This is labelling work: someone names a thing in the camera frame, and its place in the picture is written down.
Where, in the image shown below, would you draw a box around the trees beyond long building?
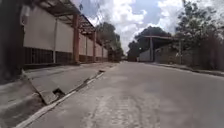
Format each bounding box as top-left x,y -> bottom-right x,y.
95,21 -> 125,63

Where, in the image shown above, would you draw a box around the grey asphalt road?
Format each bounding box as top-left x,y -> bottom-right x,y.
23,60 -> 224,128

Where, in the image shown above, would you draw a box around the large dark tree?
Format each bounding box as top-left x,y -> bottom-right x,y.
126,25 -> 173,63

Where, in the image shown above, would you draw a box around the open shelter with flat roof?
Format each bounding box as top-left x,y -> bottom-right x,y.
138,34 -> 184,64

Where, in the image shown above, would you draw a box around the grey concrete pavement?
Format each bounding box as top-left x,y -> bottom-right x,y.
0,62 -> 117,128

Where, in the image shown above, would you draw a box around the long building with red pillars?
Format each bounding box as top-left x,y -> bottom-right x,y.
0,0 -> 110,79

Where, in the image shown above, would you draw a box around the pale concrete kerb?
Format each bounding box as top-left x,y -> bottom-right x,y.
13,65 -> 116,128

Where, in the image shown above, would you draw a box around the raised concrete verge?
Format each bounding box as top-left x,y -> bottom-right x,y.
146,61 -> 224,78

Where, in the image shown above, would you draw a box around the tall leafy tree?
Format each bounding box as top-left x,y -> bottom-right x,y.
173,0 -> 224,69

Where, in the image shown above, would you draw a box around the grey wall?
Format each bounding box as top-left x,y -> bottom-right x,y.
154,39 -> 224,71

